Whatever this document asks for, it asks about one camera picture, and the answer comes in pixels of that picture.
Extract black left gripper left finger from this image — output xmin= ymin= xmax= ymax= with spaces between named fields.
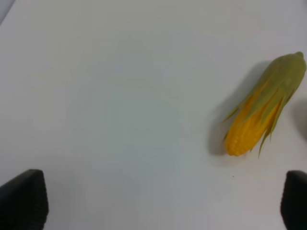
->
xmin=0 ymin=169 xmax=49 ymax=230

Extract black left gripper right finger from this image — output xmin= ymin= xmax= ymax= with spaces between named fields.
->
xmin=280 ymin=170 xmax=307 ymax=230

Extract red yellow apple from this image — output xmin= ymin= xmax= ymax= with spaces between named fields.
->
xmin=295 ymin=99 xmax=307 ymax=140

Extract corn cob with green husk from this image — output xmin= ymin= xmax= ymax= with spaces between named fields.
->
xmin=224 ymin=51 xmax=307 ymax=157

